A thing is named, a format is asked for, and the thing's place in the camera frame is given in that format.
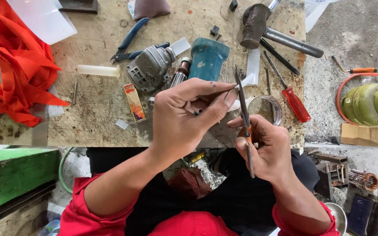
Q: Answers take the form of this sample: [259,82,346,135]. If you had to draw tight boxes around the heap of metal parts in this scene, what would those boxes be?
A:
[308,148,350,198]

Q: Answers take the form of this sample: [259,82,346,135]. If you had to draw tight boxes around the red shirt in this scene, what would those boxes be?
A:
[58,173,341,236]

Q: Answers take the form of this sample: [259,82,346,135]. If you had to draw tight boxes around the orange cloth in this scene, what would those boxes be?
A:
[0,0,70,128]

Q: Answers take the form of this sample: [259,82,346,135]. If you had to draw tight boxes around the dark metal block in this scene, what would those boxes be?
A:
[58,0,99,14]

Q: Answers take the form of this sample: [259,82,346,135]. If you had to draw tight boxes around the red handled screwdriver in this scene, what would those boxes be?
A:
[263,50,312,124]

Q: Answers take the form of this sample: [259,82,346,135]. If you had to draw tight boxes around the copper wound stator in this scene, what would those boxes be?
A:
[348,168,378,192]

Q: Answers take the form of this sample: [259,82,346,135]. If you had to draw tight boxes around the green hose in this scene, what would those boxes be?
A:
[58,147,75,195]

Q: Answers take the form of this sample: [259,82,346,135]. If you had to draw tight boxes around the yellow handled tool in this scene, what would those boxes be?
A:
[179,151,206,168]

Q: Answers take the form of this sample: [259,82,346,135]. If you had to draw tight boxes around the cardboard piece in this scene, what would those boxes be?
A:
[340,123,378,148]

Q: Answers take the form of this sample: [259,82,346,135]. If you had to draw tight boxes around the white paper rectangle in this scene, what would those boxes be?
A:
[170,37,192,57]

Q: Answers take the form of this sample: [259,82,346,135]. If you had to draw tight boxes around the green gas cylinder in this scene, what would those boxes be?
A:
[339,83,378,127]

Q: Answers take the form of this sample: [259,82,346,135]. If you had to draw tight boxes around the clear tape roll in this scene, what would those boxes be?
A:
[247,95,284,127]

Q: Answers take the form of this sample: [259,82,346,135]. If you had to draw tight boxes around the white plastic sheet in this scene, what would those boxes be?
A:
[7,0,78,46]

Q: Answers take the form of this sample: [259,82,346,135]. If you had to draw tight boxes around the clear plastic bag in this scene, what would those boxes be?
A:
[304,0,339,33]

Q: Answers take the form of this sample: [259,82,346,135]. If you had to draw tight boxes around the white insulation paper strip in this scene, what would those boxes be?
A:
[227,73,257,113]

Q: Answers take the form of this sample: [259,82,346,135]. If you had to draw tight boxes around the thin black screwdriver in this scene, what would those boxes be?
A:
[259,38,301,76]

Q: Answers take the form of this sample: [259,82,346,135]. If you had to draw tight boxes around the long white paper strip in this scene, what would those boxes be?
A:
[246,49,261,87]

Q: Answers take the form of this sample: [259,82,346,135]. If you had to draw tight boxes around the reddish copper winding bundle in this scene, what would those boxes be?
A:
[167,167,213,201]

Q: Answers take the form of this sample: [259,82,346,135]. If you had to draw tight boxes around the motor armature rotor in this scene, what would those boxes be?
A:
[167,57,193,89]

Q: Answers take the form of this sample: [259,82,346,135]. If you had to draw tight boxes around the person's right hand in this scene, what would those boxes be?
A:
[227,114,294,184]

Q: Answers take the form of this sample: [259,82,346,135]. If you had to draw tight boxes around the grey metal plate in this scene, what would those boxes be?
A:
[31,105,49,147]

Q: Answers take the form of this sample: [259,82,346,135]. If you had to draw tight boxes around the brass gas torch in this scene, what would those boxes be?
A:
[331,55,378,75]

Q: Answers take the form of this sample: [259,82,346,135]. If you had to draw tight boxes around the metal bowl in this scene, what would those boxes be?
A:
[323,202,348,236]

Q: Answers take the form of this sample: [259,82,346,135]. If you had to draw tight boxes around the dark blue boxes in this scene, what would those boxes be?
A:
[346,193,378,236]

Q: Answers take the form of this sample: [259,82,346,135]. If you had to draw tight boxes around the green wooden bench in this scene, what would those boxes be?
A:
[0,148,60,216]

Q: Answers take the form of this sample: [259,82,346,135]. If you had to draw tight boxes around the orange gas hose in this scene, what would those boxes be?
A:
[336,67,378,126]

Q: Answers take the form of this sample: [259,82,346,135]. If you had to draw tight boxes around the teal grinder housing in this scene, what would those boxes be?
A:
[188,37,231,82]

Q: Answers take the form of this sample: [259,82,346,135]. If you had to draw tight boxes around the black trousers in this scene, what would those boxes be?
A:
[86,147,321,236]

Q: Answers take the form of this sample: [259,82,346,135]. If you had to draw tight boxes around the black scissors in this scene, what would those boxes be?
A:
[234,65,256,179]

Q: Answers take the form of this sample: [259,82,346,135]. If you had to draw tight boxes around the plastic bottle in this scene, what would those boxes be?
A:
[36,219,61,236]

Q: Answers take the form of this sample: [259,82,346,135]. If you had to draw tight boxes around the rusty steel hammer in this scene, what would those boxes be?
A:
[240,0,325,59]

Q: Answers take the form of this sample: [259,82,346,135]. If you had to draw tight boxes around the blue handled pliers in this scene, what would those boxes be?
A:
[110,17,171,65]

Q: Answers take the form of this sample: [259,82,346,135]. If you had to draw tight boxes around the brown cloth pouch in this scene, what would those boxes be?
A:
[133,0,172,21]

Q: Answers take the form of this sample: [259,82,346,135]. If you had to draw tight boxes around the white plastic side handle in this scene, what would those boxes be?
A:
[76,64,121,79]

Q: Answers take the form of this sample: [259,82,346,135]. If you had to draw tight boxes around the person's left hand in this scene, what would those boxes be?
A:
[150,78,239,161]

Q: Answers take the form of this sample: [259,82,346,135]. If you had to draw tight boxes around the small printed cardboard box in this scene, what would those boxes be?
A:
[123,83,147,123]

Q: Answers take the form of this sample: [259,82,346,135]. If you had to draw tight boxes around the grey grinder gear head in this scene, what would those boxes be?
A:
[126,45,177,93]

